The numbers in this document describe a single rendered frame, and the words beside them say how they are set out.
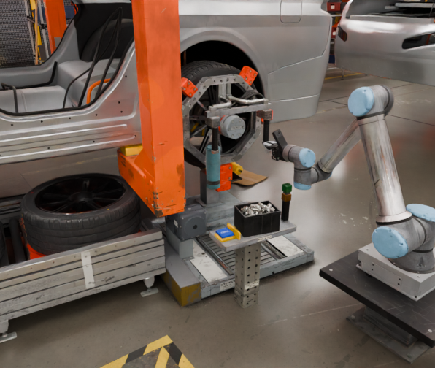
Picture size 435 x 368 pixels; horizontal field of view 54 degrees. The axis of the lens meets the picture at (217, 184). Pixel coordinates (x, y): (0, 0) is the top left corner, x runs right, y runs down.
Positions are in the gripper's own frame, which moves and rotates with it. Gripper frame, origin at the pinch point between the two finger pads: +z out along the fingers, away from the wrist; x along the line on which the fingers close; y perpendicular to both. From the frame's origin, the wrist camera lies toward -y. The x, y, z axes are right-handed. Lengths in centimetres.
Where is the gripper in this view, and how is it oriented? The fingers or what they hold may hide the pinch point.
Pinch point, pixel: (265, 142)
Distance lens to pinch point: 248.8
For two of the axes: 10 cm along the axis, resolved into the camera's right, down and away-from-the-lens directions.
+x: 8.3, -3.8, 4.1
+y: 2.1, 8.9, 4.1
